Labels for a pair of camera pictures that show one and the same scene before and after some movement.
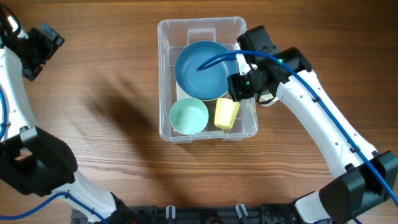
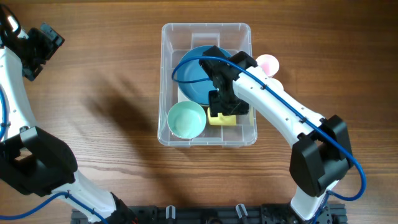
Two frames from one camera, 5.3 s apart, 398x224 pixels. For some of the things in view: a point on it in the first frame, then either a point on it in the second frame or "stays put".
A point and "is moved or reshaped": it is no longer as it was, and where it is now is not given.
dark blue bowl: x=208 y=84 is moved or reshaped
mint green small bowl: x=188 y=116 is moved or reshaped
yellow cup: x=226 y=111 is moved or reshaped
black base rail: x=196 y=214 stays put
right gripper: x=237 y=88 -> x=215 y=107
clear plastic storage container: x=196 y=57 stays put
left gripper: x=30 y=70 stays put
